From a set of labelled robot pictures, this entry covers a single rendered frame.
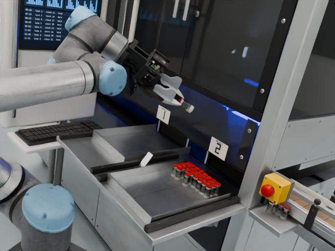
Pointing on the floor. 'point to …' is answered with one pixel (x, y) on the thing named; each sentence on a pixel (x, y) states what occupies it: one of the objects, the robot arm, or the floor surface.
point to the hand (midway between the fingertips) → (176, 100)
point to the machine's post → (275, 116)
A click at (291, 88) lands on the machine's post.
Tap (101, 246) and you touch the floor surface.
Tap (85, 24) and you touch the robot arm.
